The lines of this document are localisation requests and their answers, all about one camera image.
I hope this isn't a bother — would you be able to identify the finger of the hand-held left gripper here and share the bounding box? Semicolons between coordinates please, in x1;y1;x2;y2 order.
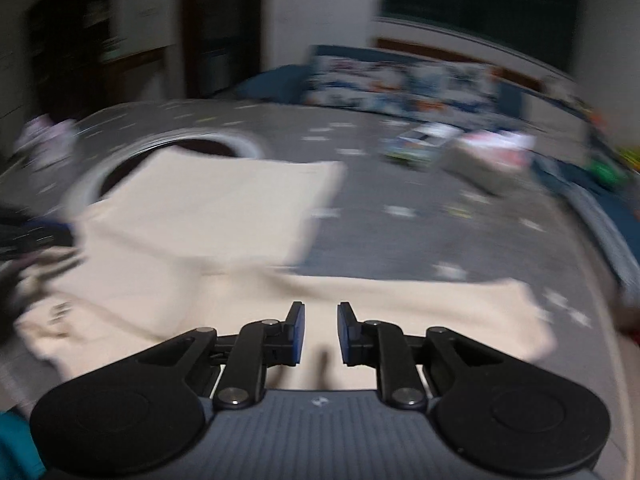
0;216;77;262

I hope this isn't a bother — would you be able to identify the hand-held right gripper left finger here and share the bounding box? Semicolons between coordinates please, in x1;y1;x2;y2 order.
137;301;306;409

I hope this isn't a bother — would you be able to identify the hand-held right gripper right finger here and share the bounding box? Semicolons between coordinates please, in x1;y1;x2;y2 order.
337;301;506;411

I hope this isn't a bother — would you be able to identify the cream sweatshirt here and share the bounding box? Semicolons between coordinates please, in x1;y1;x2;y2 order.
15;150;558;393

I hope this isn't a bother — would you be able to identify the teal cloth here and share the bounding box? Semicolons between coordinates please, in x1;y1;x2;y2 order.
0;410;47;480

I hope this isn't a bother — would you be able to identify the wooden side table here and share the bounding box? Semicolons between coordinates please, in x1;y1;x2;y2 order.
100;47;170;107

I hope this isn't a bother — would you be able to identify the clear box with colourful contents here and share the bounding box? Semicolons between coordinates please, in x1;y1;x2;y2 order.
381;122;464;172

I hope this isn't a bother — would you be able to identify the dark bookshelf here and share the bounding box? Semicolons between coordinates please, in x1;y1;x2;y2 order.
27;0;114;107

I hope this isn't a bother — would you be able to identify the tissue box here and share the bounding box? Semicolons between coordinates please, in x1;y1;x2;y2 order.
440;130;537;197

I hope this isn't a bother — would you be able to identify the butterfly print pillow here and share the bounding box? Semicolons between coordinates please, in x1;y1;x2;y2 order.
305;55;408;109
407;61;502;114

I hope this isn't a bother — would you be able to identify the patterned blue pillow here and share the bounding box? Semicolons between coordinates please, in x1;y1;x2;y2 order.
376;37;546;92

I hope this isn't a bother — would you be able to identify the yellow green toy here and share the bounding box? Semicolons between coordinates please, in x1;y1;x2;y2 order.
586;152;627;187

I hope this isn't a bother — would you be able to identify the dark window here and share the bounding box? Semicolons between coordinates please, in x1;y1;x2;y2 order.
377;0;582;70

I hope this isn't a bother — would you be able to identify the dark wooden door frame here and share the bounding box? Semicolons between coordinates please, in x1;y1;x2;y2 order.
181;0;265;99

